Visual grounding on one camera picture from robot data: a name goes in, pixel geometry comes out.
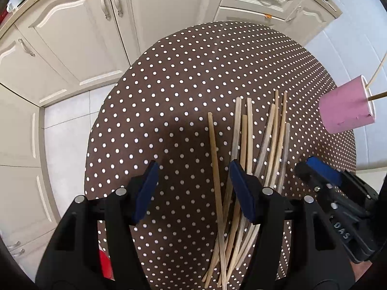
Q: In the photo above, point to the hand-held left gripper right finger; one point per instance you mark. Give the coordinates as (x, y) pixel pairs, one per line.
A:
(242, 193)

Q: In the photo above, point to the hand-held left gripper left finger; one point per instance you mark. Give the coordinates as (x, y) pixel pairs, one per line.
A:
(148, 187)

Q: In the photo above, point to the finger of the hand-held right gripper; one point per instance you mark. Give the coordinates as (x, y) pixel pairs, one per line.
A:
(304, 172)
(323, 170)

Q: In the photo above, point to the pink cup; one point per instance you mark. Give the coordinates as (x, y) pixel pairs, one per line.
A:
(344, 108)

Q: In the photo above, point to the pile of bamboo chopsticks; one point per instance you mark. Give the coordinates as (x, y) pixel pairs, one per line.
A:
(249, 127)

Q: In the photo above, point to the wooden chopstick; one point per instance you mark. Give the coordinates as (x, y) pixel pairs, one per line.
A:
(376, 72)
(378, 96)

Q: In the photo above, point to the red plastic object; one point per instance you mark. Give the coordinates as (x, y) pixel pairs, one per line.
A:
(104, 265)

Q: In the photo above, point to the cream corner cabinet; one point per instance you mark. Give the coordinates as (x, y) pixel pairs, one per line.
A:
(18, 157)

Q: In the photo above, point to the cream cabinet door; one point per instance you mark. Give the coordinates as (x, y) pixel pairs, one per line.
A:
(24, 75)
(66, 36)
(169, 6)
(314, 21)

